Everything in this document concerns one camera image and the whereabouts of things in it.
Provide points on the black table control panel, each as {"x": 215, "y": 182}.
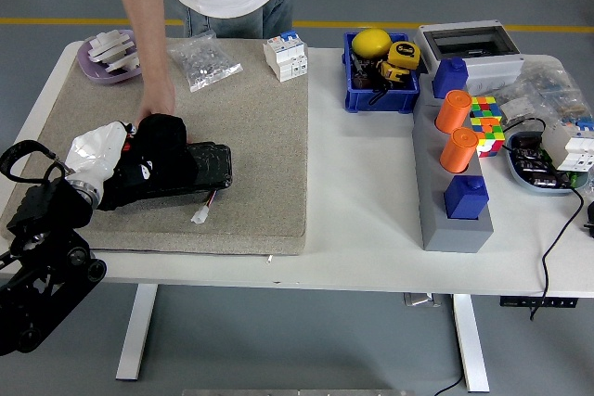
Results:
{"x": 515, "y": 302}

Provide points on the orange cylinder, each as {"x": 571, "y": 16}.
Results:
{"x": 457, "y": 150}
{"x": 452, "y": 113}

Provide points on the clear bag of screws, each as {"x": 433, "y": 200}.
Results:
{"x": 204, "y": 62}

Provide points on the silver bracket under table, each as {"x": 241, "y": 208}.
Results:
{"x": 417, "y": 299}

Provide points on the white plastic bracket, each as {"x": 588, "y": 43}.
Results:
{"x": 130, "y": 61}

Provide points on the light blue bowl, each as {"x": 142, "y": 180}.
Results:
{"x": 522, "y": 181}

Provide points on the purple plastic tray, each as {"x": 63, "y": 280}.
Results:
{"x": 93, "y": 72}

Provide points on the yellow ball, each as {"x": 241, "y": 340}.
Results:
{"x": 371, "y": 42}

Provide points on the black plug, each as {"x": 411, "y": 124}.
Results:
{"x": 590, "y": 217}

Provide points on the white table leg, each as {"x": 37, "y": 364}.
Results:
{"x": 468, "y": 345}
{"x": 134, "y": 335}

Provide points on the black hand tool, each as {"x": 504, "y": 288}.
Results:
{"x": 361, "y": 73}

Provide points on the white circuit breaker row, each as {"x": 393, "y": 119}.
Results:
{"x": 571, "y": 150}

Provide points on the white circuit breaker blue switch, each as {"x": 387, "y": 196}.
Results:
{"x": 285, "y": 60}

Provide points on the person's right hand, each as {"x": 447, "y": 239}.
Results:
{"x": 158, "y": 99}

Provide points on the person's right forearm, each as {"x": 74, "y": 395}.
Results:
{"x": 144, "y": 25}

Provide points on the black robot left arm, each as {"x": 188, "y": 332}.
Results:
{"x": 46, "y": 284}

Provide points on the blue block with knob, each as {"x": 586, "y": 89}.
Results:
{"x": 464, "y": 201}
{"x": 449, "y": 78}

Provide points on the blue plastic bin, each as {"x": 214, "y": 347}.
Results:
{"x": 380, "y": 99}

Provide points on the yellow black tape measure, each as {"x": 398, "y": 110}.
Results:
{"x": 404, "y": 55}

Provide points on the white plastic strips stack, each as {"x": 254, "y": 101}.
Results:
{"x": 109, "y": 43}

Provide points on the clear bag of components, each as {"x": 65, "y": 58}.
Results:
{"x": 547, "y": 90}

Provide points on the colourful puzzle cube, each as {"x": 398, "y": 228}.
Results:
{"x": 487, "y": 136}

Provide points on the black plastic-wrapped panel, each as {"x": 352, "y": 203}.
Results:
{"x": 211, "y": 164}

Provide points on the black electronic parts pile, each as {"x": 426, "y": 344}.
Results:
{"x": 533, "y": 162}

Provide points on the grey-brown mat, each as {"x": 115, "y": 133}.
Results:
{"x": 260, "y": 136}

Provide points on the grey distribution box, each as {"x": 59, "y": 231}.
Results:
{"x": 492, "y": 67}

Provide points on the grey block base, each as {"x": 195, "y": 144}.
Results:
{"x": 457, "y": 236}

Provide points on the small yellow black tool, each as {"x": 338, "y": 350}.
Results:
{"x": 393, "y": 72}

